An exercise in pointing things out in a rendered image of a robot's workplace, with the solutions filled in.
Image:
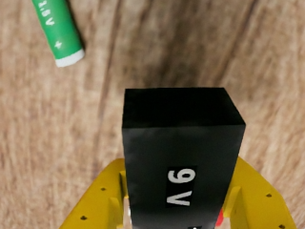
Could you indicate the black 9v battery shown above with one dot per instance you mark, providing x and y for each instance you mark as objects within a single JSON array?
[{"x": 180, "y": 148}]

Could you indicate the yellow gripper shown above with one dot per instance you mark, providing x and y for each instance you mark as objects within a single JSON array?
[{"x": 252, "y": 202}]

